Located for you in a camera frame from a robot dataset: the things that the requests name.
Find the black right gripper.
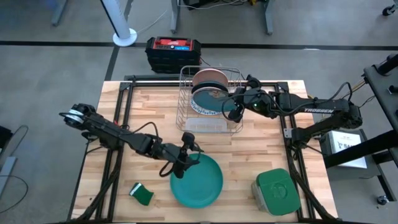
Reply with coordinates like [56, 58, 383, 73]
[228, 74, 279, 124]

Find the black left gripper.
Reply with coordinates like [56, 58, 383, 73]
[151, 131, 201, 180]

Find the large teal green plate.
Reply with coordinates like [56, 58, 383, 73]
[169, 152, 224, 209]

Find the floral patterned white plate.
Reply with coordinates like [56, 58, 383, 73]
[189, 86, 239, 116]

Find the dark blue-green plate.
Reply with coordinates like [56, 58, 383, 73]
[190, 80, 230, 96]

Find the pink plate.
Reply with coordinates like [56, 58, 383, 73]
[192, 68, 230, 88]

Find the silver wire dish rack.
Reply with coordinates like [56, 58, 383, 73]
[175, 65, 244, 134]

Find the translucent plastic cutlery holder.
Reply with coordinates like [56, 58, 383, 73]
[185, 117, 228, 133]

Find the green white sponge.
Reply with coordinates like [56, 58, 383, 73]
[129, 182, 155, 207]

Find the red black power station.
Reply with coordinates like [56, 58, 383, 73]
[145, 36, 202, 75]

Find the grey desk leg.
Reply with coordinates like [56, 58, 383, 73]
[169, 0, 183, 34]
[263, 0, 275, 35]
[50, 0, 70, 27]

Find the green lid plastic container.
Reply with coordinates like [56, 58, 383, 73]
[251, 167, 302, 217]

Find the white printed box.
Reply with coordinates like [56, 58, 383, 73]
[328, 130, 368, 170]

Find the white tower fan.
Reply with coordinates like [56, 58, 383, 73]
[99, 0, 138, 47]

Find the black side stand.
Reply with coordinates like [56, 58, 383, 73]
[322, 53, 398, 206]

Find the black caster wheel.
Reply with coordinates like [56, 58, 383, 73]
[382, 3, 398, 17]

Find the black aluminium table frame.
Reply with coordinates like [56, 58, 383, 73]
[67, 73, 338, 223]

